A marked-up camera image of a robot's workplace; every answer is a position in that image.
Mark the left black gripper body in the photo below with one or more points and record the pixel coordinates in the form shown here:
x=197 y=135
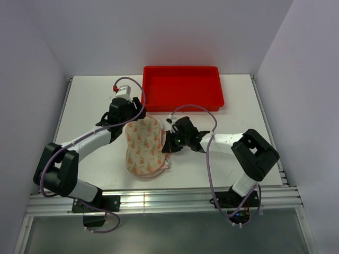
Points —
x=131 y=112

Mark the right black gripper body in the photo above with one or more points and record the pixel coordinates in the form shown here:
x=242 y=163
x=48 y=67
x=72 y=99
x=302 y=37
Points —
x=182 y=140

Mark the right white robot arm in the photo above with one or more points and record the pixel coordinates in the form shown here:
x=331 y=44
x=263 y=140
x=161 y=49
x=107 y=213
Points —
x=254 y=154

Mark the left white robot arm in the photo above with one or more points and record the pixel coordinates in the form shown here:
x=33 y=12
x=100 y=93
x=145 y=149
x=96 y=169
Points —
x=57 y=170

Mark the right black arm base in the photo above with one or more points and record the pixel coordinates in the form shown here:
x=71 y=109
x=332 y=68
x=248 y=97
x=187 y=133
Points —
x=239 y=210

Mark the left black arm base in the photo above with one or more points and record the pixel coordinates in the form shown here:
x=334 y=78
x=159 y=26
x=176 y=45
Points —
x=95 y=213

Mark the red plastic tray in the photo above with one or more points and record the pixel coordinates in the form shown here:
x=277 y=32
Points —
x=168 y=87

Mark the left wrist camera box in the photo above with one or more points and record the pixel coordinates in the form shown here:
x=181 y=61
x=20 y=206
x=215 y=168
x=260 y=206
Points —
x=122 y=92

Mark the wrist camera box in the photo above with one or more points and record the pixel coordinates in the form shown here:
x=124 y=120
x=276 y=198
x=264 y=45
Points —
x=122 y=92
x=171 y=119

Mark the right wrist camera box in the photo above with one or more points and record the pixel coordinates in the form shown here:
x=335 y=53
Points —
x=171 y=119

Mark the aluminium frame rail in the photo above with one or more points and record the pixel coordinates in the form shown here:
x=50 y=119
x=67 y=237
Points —
x=154 y=220

